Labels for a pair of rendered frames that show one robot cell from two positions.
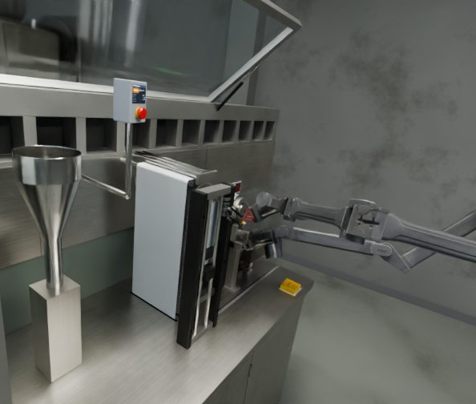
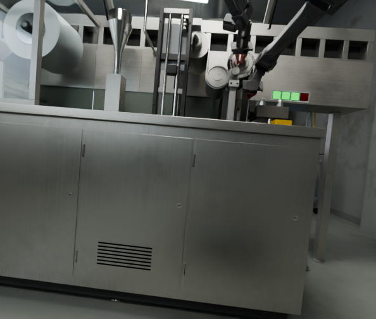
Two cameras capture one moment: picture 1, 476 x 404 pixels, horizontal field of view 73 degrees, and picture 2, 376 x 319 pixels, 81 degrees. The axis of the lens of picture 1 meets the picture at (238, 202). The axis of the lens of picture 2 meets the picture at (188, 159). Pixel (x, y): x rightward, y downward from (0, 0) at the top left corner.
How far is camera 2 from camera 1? 145 cm
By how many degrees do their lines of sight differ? 63
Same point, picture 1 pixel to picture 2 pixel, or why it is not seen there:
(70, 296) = (116, 77)
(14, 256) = (128, 87)
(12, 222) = (130, 71)
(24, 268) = (131, 95)
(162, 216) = not seen: hidden behind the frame
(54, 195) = (112, 25)
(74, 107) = not seen: hidden behind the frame
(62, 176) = (114, 15)
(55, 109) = (154, 26)
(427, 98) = not seen: outside the picture
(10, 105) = (137, 24)
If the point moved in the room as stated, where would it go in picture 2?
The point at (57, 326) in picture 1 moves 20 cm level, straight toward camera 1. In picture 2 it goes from (109, 89) to (76, 78)
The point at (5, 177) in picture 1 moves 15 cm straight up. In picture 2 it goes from (130, 52) to (132, 30)
